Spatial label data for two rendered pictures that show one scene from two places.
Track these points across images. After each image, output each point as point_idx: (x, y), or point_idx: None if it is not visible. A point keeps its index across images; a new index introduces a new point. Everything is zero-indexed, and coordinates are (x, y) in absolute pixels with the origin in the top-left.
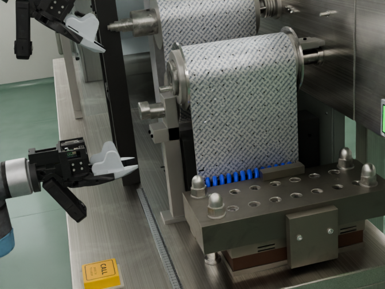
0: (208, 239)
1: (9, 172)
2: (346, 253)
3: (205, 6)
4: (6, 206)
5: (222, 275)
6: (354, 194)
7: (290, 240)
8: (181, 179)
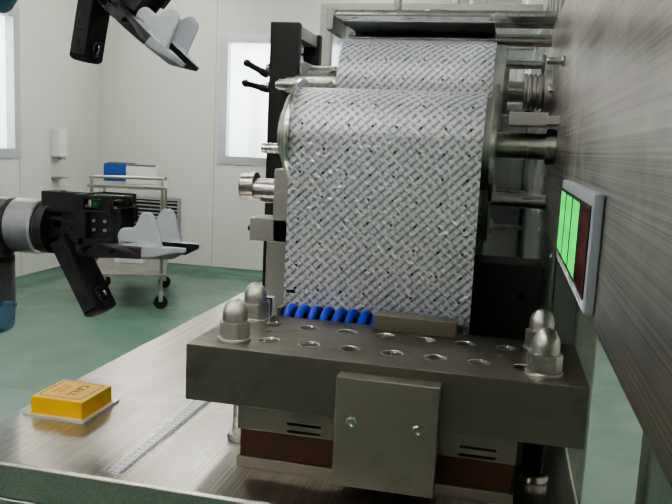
0: (194, 372)
1: (10, 208)
2: (466, 502)
3: (410, 64)
4: (8, 264)
5: (224, 458)
6: (492, 376)
7: (334, 422)
8: None
